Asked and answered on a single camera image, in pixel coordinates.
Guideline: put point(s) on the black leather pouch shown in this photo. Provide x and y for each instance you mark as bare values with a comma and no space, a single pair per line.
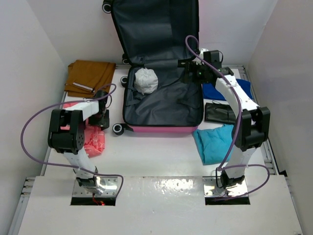
219,113

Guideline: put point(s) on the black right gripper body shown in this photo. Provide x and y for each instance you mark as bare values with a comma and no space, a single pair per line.
199,70

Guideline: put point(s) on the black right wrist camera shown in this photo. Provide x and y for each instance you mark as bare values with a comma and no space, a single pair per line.
214,57

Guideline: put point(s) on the metal base plate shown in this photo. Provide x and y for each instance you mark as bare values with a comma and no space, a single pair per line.
211,190
100,186

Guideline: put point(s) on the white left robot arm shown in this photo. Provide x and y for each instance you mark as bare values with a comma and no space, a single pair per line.
78,159

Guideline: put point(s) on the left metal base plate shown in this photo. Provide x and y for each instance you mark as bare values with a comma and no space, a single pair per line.
100,186

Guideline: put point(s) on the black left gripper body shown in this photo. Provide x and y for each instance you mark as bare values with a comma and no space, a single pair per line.
100,119

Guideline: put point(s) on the pink bear-print garment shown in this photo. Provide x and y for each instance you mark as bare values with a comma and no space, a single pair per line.
94,137

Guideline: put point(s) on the brown garment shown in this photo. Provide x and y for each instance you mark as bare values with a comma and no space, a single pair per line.
87,77

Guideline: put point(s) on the white cloth bundle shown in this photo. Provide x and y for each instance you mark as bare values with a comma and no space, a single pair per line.
146,81

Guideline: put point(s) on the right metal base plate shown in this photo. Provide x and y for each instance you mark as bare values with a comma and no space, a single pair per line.
211,190

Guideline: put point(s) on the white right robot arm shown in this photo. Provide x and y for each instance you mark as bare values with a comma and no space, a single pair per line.
252,121

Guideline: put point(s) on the turquoise shirt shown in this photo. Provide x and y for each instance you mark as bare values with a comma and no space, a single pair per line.
213,144

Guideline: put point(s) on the pink hard-shell suitcase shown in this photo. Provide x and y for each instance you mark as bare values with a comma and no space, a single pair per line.
152,34

